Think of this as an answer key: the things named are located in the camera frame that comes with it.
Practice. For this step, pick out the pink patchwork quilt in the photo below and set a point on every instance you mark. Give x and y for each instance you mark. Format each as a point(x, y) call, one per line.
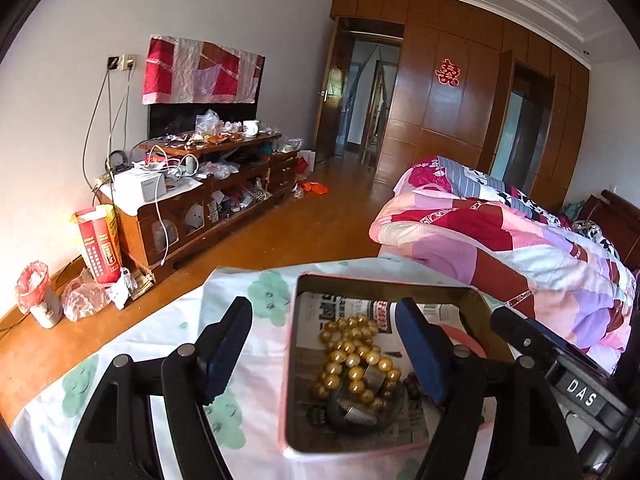
point(500, 255)

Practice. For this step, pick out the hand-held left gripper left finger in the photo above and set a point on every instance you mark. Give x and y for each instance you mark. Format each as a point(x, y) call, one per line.
point(225, 360)

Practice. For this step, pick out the wall socket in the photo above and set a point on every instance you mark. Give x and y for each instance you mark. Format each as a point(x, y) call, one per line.
point(121, 62)

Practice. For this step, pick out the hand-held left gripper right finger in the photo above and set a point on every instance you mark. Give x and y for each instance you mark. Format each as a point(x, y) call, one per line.
point(425, 355)

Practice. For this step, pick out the wooden television cabinet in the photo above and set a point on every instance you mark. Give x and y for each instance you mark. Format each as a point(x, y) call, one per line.
point(145, 230)

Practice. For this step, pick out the white mug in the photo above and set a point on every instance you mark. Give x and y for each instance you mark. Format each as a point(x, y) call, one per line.
point(251, 129)

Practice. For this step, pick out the red paper-cut wall decoration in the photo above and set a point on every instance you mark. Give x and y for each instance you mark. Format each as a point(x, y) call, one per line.
point(447, 72)

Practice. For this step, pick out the black television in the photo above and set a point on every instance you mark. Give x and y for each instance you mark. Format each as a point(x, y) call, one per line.
point(170, 120)

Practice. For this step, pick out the orange plastic bag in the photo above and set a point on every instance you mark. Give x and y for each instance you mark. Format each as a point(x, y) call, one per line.
point(315, 188)

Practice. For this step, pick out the white shopping bag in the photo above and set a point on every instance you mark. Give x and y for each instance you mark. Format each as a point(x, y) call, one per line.
point(306, 165)

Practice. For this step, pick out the floral striped quilt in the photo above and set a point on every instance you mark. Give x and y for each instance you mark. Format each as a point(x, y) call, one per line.
point(465, 180)

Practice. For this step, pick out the wooden bed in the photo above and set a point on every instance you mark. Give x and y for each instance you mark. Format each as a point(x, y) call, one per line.
point(612, 205)

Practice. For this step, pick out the red yellow paper bag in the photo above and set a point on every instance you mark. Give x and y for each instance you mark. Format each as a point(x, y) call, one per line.
point(100, 245)

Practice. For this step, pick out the red patchwork television cover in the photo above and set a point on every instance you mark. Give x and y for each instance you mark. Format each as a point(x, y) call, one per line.
point(200, 70)

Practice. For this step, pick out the printed paper leaflet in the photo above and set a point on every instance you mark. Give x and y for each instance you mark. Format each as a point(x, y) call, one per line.
point(330, 310)

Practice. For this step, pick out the cloud print tablecloth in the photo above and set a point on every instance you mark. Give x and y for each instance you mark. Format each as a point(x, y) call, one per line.
point(150, 325)

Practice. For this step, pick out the bin with pink bag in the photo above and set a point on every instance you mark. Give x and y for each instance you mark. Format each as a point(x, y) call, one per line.
point(37, 295)

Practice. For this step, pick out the wooden door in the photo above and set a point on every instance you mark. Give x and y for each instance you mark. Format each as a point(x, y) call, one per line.
point(332, 95)

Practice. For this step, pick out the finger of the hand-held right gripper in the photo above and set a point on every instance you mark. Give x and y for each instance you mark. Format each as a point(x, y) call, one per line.
point(520, 332)

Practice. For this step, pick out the white cardboard box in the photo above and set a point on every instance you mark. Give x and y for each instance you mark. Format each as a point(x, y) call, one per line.
point(140, 185)

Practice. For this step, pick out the teal cloth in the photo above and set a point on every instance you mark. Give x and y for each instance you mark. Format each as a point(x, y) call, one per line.
point(573, 210)

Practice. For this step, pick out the wooden wardrobe wall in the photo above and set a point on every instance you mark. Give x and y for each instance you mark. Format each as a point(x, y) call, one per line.
point(450, 130)

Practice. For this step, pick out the pink metal tin box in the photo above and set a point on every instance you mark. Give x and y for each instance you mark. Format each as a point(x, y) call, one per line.
point(287, 385)

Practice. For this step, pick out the pink heart-shaped dish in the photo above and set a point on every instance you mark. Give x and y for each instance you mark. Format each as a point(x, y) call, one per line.
point(462, 340)

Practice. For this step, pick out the clear plastic bag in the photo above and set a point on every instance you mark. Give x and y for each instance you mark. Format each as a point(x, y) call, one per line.
point(207, 121)

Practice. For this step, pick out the crumpled pink plastic bag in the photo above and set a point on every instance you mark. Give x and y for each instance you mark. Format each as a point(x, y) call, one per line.
point(87, 297)

